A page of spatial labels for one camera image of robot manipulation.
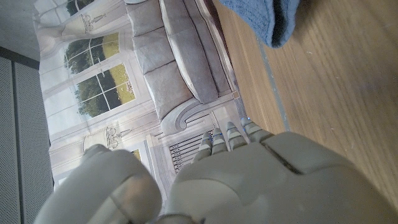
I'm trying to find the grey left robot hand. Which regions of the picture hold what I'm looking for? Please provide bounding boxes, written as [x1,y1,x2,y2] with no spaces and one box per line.
[33,116,398,224]

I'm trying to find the blue towel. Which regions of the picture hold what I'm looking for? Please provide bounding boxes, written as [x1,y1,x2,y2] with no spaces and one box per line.
[219,0,301,49]

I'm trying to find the printed living room backdrop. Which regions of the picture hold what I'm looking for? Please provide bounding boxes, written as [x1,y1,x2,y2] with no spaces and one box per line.
[32,0,247,200]

